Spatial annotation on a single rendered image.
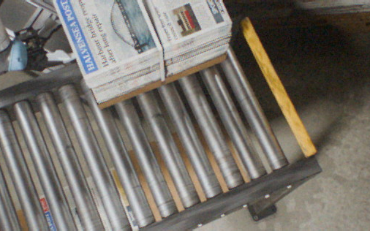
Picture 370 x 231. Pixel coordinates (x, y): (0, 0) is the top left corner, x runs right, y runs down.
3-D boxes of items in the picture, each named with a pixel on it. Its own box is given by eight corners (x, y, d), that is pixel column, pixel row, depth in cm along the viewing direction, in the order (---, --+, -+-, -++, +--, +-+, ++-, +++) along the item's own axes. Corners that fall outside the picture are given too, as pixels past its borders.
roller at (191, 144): (155, 54, 145) (160, 44, 141) (221, 199, 134) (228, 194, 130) (140, 57, 143) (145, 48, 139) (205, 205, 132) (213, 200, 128)
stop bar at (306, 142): (248, 19, 142) (248, 15, 140) (317, 154, 132) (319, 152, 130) (237, 23, 142) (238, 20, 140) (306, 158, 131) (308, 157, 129)
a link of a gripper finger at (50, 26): (63, 11, 137) (39, 33, 136) (68, 21, 143) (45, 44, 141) (55, 4, 138) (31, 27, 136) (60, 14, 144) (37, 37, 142)
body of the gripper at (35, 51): (44, 48, 133) (-1, 64, 131) (52, 61, 141) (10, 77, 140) (34, 23, 134) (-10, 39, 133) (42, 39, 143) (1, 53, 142)
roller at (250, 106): (219, 28, 147) (220, 19, 142) (289, 170, 136) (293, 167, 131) (203, 33, 146) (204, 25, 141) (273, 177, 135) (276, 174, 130)
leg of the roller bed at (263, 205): (263, 196, 209) (302, 162, 143) (269, 208, 208) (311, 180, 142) (251, 201, 208) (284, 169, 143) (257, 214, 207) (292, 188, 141)
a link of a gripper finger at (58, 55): (77, 55, 134) (42, 53, 134) (81, 64, 140) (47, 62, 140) (77, 45, 135) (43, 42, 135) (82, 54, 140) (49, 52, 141)
